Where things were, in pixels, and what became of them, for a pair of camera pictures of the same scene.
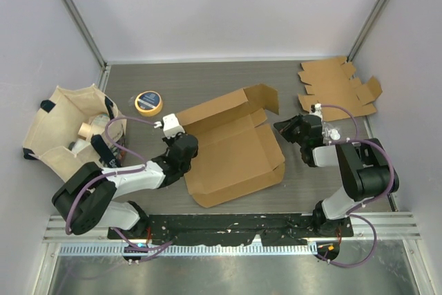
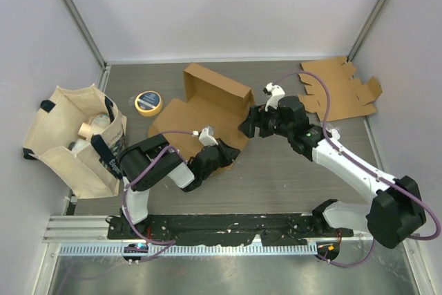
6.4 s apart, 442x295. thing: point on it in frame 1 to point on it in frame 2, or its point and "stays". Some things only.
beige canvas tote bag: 63,126 stays
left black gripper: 169,141 to 229,154
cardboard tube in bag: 83,130 stays
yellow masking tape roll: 148,103 stays
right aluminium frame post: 376,12 stays
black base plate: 275,229 stays
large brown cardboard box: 235,156 to 214,101
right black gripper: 285,126 to 256,118
